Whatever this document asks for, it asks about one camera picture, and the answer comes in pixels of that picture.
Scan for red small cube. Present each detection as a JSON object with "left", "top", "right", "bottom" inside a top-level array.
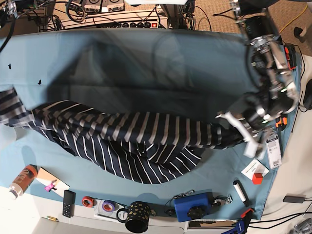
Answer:
[{"left": 252, "top": 173, "right": 263, "bottom": 185}]

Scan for white card packet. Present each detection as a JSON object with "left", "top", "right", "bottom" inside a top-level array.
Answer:
[{"left": 241, "top": 158, "right": 270, "bottom": 180}]

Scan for translucent white plastic cup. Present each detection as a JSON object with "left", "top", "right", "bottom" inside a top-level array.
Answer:
[{"left": 0, "top": 125, "right": 17, "bottom": 150}]

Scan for light blue table cloth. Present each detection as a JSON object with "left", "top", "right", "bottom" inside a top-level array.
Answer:
[{"left": 0, "top": 27, "right": 303, "bottom": 221}]

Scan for blue orange bottom clamp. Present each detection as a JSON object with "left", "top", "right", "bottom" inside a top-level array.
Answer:
[{"left": 222, "top": 208, "right": 254, "bottom": 234}]

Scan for navy white striped t-shirt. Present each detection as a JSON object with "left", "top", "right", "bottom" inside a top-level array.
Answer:
[{"left": 0, "top": 88, "right": 243, "bottom": 184}]

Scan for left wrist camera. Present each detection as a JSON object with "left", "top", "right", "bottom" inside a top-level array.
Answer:
[{"left": 244, "top": 141, "right": 266, "bottom": 160}]

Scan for white black marker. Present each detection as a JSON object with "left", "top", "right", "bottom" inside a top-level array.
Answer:
[{"left": 233, "top": 180, "right": 249, "bottom": 207}]

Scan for black power adapter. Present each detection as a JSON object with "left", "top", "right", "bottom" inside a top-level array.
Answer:
[{"left": 283, "top": 194, "right": 306, "bottom": 204}]

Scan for blue box black knob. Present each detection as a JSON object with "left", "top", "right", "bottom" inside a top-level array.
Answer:
[{"left": 174, "top": 193, "right": 211, "bottom": 222}]

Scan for clear plastic blister pack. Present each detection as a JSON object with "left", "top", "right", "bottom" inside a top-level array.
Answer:
[{"left": 266, "top": 132, "right": 282, "bottom": 169}]

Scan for orange black utility knife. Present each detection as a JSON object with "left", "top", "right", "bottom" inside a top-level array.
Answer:
[{"left": 275, "top": 115, "right": 287, "bottom": 132}]

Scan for tan cardboard sheet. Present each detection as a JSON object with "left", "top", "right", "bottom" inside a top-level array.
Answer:
[{"left": 36, "top": 167, "right": 70, "bottom": 197}]

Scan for red tape roll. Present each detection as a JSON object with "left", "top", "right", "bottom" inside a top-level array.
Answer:
[{"left": 81, "top": 196, "right": 95, "bottom": 208}]

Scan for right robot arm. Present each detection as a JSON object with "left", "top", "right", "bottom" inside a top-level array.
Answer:
[{"left": 0, "top": 0, "right": 18, "bottom": 52}]

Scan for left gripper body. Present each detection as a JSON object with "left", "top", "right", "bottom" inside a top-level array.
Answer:
[{"left": 216, "top": 94, "right": 277, "bottom": 144}]

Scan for purple tape roll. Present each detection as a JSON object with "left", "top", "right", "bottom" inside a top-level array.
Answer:
[{"left": 102, "top": 200, "right": 116, "bottom": 213}]

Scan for black computer mouse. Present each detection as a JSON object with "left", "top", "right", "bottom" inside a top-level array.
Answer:
[{"left": 303, "top": 79, "right": 312, "bottom": 110}]

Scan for orange brown bottle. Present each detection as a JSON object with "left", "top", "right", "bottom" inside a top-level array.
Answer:
[{"left": 9, "top": 164, "right": 38, "bottom": 200}]

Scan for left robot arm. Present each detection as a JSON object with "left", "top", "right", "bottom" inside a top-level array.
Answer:
[{"left": 216, "top": 0, "right": 298, "bottom": 145}]

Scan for orange black clamp tool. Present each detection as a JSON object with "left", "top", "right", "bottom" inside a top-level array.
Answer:
[{"left": 284, "top": 43, "right": 297, "bottom": 71}]

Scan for metal carabiner keyring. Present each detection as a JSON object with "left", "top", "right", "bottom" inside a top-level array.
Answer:
[{"left": 211, "top": 195, "right": 233, "bottom": 207}]

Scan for black mug gold dots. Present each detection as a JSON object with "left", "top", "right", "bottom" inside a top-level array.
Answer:
[{"left": 116, "top": 201, "right": 151, "bottom": 234}]

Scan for black remote control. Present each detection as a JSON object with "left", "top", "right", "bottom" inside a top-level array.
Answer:
[{"left": 62, "top": 190, "right": 76, "bottom": 218}]

